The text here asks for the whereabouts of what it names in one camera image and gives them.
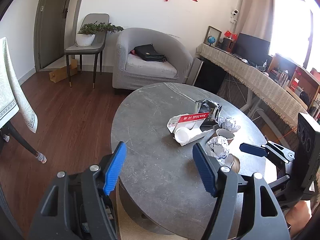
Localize paper cup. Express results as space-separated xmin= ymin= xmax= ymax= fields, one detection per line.
xmin=225 ymin=154 xmax=240 ymax=173
xmin=215 ymin=128 xmax=234 ymax=140

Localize white paper ball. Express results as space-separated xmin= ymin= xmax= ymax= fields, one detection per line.
xmin=218 ymin=116 xmax=241 ymax=133

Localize red white SanDisk package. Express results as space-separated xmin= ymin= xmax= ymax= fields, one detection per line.
xmin=167 ymin=112 xmax=213 ymax=146

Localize black silver foil bag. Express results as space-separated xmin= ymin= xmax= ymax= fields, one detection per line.
xmin=195 ymin=99 xmax=222 ymax=132

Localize round grey marble table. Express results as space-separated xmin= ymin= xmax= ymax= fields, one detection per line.
xmin=111 ymin=83 xmax=277 ymax=239

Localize beige fringed desk cloth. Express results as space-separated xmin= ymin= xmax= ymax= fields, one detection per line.
xmin=196 ymin=43 xmax=307 ymax=130

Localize beige rug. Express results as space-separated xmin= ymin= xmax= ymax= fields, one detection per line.
xmin=115 ymin=187 xmax=190 ymax=240

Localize wooden shelf organizer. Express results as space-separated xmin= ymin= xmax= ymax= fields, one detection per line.
xmin=267 ymin=54 xmax=319 ymax=122

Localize silver black computer case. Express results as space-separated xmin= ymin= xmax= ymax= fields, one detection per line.
xmin=186 ymin=56 xmax=227 ymax=94

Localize black monitor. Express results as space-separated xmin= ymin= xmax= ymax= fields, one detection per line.
xmin=232 ymin=33 xmax=270 ymax=66

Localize cardboard box on floor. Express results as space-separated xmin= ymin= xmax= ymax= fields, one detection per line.
xmin=47 ymin=57 xmax=78 ymax=83

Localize dark brown speaker box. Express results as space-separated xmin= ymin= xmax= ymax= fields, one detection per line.
xmin=221 ymin=37 xmax=235 ymax=53

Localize grey armchair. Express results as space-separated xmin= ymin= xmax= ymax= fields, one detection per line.
xmin=112 ymin=28 xmax=193 ymax=90

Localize black table leg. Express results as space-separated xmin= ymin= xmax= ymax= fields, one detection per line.
xmin=1 ymin=122 xmax=47 ymax=164

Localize small red flags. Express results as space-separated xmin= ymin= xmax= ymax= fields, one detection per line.
xmin=224 ymin=31 xmax=238 ymax=41

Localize black handbag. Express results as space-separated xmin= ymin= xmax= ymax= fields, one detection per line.
xmin=134 ymin=44 xmax=167 ymax=62

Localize grey dining chair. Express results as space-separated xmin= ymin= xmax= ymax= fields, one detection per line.
xmin=65 ymin=14 xmax=110 ymax=88

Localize small blue globe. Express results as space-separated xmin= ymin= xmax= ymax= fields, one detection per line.
xmin=207 ymin=35 xmax=216 ymax=46

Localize white patterned tablecloth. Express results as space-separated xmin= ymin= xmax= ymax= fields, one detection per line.
xmin=0 ymin=37 xmax=38 ymax=133

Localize beige curtain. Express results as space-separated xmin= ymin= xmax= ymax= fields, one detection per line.
xmin=235 ymin=0 xmax=274 ymax=41

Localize potted bonsai white pot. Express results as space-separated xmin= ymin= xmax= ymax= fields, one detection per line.
xmin=76 ymin=22 xmax=124 ymax=47

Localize grey door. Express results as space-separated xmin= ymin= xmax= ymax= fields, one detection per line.
xmin=34 ymin=0 xmax=70 ymax=71

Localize picture frame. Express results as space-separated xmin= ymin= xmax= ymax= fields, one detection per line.
xmin=203 ymin=26 xmax=222 ymax=47

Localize white security camera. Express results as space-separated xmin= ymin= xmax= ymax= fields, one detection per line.
xmin=230 ymin=9 xmax=239 ymax=24

